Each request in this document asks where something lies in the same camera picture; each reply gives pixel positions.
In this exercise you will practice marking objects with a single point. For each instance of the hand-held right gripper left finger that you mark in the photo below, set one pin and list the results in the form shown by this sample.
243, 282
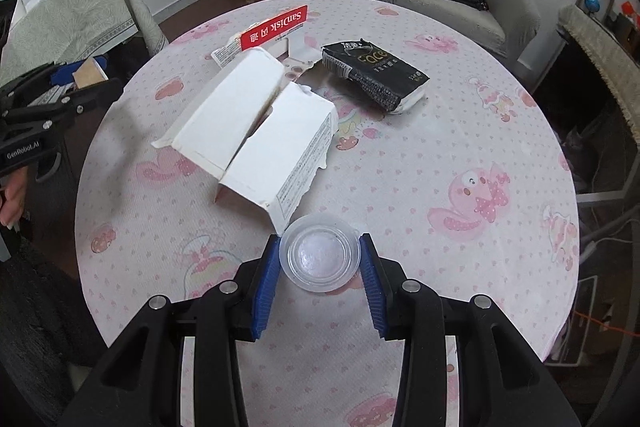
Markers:
265, 287

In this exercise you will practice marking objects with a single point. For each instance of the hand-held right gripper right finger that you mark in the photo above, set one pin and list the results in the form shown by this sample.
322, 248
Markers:
372, 287

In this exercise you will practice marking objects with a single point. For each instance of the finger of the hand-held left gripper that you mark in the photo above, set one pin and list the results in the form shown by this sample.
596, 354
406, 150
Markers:
90, 97
62, 71

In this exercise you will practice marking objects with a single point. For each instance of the clear round plastic lid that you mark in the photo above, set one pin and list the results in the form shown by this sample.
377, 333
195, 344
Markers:
320, 252

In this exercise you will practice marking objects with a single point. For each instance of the person's left hand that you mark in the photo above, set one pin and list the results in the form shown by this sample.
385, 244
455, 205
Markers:
12, 202

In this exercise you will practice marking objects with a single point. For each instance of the white cardboard box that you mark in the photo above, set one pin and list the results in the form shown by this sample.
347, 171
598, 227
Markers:
210, 117

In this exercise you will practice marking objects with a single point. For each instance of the round table, pink tablecloth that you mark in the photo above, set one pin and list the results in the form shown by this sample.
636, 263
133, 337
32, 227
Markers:
425, 157

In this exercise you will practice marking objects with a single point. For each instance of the red label card packaging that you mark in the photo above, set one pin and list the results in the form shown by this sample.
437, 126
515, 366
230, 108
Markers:
272, 27

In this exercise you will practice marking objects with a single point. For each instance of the black tissue packet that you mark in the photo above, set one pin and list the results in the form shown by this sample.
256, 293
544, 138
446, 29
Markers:
375, 72

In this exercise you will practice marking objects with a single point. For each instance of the grey cat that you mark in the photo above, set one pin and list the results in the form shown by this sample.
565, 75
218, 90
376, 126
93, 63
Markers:
577, 152

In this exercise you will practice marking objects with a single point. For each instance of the white desk legs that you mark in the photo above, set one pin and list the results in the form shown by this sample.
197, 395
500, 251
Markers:
602, 198

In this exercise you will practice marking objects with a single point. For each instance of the beige lace desk cloth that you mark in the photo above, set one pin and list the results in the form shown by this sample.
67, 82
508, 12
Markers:
610, 52

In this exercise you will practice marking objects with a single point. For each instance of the small blue globe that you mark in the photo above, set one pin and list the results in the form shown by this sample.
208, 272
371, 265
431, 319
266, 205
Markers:
591, 3

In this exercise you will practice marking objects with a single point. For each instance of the small red flags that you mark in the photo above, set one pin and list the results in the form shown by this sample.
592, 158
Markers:
631, 9

